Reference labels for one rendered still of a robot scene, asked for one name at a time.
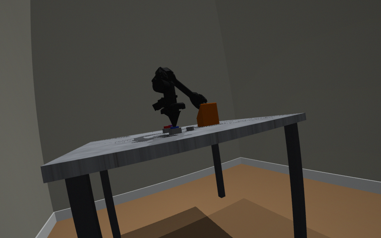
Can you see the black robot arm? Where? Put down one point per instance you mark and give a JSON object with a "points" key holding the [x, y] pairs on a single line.
{"points": [[164, 82]]}

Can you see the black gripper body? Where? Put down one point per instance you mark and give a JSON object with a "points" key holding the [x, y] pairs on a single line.
{"points": [[173, 105]]}

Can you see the blue button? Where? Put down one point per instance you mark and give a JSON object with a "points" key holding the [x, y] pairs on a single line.
{"points": [[175, 130]]}

